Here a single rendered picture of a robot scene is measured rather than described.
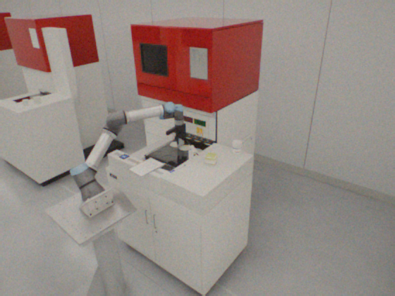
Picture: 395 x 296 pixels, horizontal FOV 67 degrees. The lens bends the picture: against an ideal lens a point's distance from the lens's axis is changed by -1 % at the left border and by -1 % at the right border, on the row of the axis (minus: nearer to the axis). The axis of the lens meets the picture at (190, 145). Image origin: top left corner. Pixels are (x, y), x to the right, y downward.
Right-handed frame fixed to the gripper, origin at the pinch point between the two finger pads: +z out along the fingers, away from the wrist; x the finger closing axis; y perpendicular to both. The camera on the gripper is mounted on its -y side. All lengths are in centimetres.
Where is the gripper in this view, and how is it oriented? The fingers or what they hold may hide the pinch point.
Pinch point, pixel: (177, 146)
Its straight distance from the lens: 244.7
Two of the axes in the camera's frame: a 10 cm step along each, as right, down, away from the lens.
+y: 10.0, -0.4, 0.2
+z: 0.3, 8.9, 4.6
